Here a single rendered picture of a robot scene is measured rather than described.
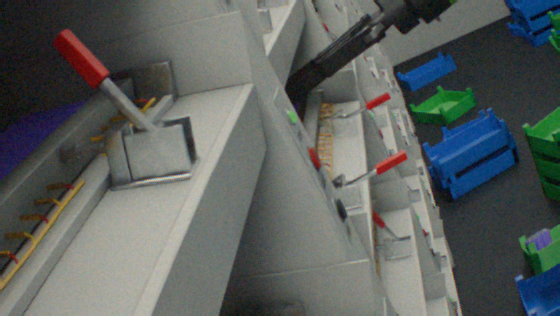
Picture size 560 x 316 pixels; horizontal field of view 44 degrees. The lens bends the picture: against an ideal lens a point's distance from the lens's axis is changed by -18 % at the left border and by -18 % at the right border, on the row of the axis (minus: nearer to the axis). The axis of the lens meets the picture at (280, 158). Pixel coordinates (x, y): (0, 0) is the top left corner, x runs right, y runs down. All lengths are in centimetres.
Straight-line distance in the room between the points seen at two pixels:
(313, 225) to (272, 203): 3
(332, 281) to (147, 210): 27
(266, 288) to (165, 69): 17
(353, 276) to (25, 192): 31
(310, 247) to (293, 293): 4
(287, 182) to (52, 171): 23
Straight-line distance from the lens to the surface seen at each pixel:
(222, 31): 53
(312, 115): 110
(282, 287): 58
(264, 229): 57
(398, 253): 113
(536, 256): 165
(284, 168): 55
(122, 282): 26
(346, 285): 58
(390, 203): 130
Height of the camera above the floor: 95
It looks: 13 degrees down
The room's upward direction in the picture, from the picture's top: 28 degrees counter-clockwise
